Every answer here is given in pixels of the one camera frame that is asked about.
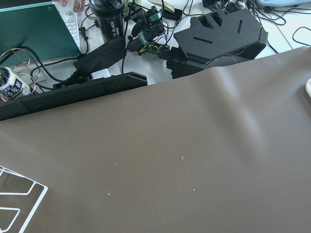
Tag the blue teach pendant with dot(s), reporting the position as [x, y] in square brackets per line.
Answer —
[280, 3]

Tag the black angular device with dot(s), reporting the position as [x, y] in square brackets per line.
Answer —
[212, 36]

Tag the black long bar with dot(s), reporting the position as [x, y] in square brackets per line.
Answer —
[71, 94]

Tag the white wire cup rack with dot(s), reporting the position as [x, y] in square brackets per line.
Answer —
[20, 197]

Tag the beige rabbit tray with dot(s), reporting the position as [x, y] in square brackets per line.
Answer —
[308, 87]

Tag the black bottle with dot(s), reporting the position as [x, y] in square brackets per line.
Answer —
[109, 15]

